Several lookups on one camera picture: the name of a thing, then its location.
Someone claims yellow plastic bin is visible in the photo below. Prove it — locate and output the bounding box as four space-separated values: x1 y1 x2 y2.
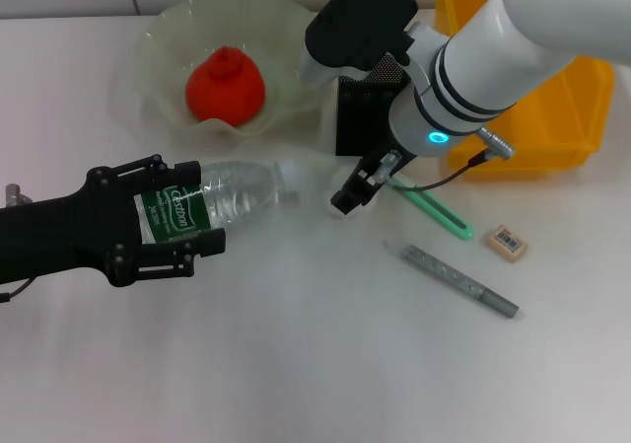
436 0 616 182

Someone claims grey marker pen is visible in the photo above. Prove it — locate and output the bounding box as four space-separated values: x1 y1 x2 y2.
399 244 520 320

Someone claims clear water bottle green label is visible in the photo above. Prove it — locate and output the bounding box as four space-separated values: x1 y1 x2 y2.
132 159 301 245

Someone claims black mesh pen holder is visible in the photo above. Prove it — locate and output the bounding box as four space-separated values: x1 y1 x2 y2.
335 52 411 158

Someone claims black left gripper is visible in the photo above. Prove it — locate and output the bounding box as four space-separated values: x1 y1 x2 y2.
0 153 228 288

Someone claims green glass fruit plate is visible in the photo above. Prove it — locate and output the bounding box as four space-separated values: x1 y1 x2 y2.
135 0 327 144

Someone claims right wrist camera housing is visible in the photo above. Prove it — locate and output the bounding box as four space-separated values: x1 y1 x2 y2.
298 0 421 87

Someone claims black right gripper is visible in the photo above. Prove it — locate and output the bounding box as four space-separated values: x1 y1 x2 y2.
330 136 421 218

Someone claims orange fruit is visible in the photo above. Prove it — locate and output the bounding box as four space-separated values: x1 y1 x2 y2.
184 45 268 127

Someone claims green utility knife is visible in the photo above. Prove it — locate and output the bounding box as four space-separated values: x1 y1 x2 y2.
388 174 477 242

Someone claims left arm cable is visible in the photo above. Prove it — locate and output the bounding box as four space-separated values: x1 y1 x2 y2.
0 277 32 305

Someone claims beige eraser with barcode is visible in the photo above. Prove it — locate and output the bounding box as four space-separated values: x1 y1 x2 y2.
485 224 530 264

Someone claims right arm cable with plugs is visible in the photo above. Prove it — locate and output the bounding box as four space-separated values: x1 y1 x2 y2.
377 125 518 191

